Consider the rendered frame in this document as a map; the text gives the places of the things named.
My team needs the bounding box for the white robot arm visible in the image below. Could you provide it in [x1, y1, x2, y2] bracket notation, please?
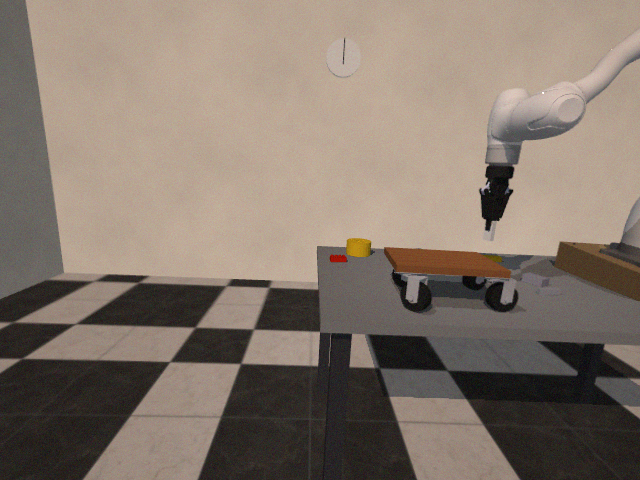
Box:
[485, 27, 640, 267]

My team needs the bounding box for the yellow cylinder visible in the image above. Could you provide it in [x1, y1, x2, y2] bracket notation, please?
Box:
[346, 238, 371, 257]

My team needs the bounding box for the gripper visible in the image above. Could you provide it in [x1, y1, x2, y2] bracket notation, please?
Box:
[479, 165, 514, 241]

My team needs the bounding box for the wooden dolly with black caster wheels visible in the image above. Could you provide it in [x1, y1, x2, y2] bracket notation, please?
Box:
[384, 247, 518, 312]

